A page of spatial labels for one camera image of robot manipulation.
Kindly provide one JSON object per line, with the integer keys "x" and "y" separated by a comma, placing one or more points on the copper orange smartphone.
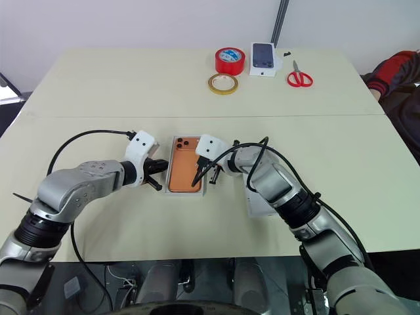
{"x": 182, "y": 167}

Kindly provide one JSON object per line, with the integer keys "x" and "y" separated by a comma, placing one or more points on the person in red black jacket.
{"x": 400, "y": 98}

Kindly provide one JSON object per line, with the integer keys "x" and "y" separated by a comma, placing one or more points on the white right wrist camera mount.
{"x": 210, "y": 147}

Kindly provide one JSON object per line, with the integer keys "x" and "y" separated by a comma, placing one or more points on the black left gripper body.
{"x": 149, "y": 168}

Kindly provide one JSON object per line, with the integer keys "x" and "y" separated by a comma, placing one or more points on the yellow tape roll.
{"x": 223, "y": 83}

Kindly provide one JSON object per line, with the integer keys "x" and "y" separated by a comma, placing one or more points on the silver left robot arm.
{"x": 65, "y": 187}

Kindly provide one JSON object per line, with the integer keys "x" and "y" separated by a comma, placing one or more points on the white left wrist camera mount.
{"x": 139, "y": 147}

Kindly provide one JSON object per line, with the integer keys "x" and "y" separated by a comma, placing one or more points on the red tape roll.
{"x": 229, "y": 60}

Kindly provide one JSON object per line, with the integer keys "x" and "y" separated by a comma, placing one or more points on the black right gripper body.
{"x": 207, "y": 163}

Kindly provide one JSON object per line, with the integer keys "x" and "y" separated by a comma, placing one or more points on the white phone box lid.
{"x": 259, "y": 206}

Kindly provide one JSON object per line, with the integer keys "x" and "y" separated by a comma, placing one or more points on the silver robot leg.
{"x": 157, "y": 282}
{"x": 251, "y": 282}

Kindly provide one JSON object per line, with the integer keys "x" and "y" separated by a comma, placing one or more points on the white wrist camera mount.
{"x": 139, "y": 147}
{"x": 210, "y": 147}

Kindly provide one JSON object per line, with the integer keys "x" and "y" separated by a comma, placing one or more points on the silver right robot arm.
{"x": 279, "y": 187}

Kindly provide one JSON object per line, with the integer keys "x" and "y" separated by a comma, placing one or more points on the orange phone in tray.
{"x": 205, "y": 188}

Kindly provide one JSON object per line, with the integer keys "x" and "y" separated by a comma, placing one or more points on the small black screws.
{"x": 287, "y": 54}

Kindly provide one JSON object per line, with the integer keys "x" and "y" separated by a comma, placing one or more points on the dark rounded robot housing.
{"x": 190, "y": 309}

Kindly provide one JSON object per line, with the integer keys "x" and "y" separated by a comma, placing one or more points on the dark grey vertical post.
{"x": 280, "y": 19}

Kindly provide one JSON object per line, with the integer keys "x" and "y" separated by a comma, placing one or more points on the white box with phone print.
{"x": 262, "y": 59}

